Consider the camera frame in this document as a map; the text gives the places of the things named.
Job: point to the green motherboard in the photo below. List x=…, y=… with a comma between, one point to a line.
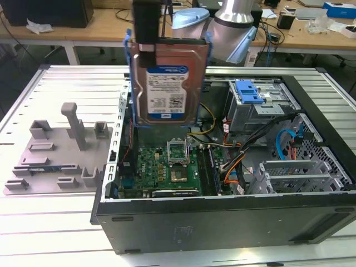
x=150, y=167

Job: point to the grey flat box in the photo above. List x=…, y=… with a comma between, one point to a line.
x=310, y=14

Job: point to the large black box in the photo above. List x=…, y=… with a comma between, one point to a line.
x=47, y=12

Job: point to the CPU socket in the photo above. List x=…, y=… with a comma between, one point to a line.
x=178, y=176

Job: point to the grey metal disk bay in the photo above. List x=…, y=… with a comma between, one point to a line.
x=286, y=167

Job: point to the wooden desk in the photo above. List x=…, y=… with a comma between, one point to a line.
x=111, y=27

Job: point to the blue plastic drive latch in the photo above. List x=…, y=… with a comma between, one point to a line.
x=246, y=93

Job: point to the black open PC case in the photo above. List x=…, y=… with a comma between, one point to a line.
x=194, y=222

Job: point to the small black box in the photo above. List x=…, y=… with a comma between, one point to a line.
x=286, y=20

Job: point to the black case fan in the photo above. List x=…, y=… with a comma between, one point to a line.
x=130, y=144

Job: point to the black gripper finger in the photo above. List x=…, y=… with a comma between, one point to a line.
x=147, y=22

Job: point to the hard disk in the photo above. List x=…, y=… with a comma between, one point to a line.
x=172, y=89

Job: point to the RAM stick on rack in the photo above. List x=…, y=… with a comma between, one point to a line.
x=44, y=169

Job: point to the grey metal drive cage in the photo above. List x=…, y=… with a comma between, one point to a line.
x=250, y=116

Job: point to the crumpled white plastic bag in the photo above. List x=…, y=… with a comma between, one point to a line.
x=39, y=27

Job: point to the black graphics card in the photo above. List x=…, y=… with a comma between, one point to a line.
x=175, y=193

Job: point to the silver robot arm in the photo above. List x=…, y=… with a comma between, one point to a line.
x=233, y=11

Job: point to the small white box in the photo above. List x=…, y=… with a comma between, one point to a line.
x=350, y=32

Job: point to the blue cardboard box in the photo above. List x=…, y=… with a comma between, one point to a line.
x=339, y=9

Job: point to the grey parts rack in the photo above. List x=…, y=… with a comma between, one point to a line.
x=55, y=155

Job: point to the clear plastic bag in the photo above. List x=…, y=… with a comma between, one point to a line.
x=322, y=23

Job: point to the grey power supply unit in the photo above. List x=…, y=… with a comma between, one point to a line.
x=161, y=133

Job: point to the blue installed RAM stick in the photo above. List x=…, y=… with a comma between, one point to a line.
x=215, y=170

